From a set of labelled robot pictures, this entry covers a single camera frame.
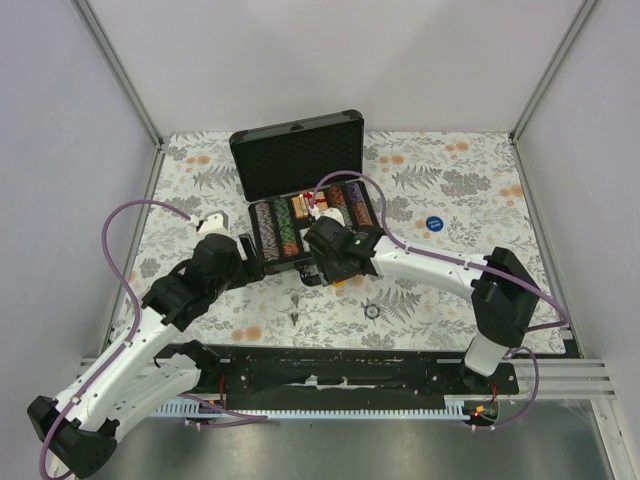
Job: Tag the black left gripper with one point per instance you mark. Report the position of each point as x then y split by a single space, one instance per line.
251 272

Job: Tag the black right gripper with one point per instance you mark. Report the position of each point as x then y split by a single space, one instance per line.
326 271

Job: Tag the red playing card deck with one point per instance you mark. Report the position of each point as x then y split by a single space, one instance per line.
302 203

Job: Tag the black poker set case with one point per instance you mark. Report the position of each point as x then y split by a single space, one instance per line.
284 160

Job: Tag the blue small blind button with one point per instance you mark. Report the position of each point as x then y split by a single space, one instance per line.
434 223

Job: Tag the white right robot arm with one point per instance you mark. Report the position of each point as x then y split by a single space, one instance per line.
502 294

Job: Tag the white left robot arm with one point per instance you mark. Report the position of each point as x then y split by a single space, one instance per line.
84 423

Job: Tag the blue tan chip row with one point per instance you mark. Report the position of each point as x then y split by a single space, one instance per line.
267 232

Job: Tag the green chip row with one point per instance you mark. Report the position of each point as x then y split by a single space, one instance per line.
286 228

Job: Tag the purple orange chip row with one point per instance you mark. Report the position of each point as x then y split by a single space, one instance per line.
360 208

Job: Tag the orange black chip row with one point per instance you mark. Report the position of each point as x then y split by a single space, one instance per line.
337 200

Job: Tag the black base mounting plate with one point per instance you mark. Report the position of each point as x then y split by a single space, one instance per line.
250 369

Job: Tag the left aluminium frame post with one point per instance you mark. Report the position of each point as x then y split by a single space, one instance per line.
99 35

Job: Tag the aluminium frame post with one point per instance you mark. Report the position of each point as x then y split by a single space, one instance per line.
99 35
577 25

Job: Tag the right aluminium frame post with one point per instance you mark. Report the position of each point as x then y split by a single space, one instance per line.
577 25

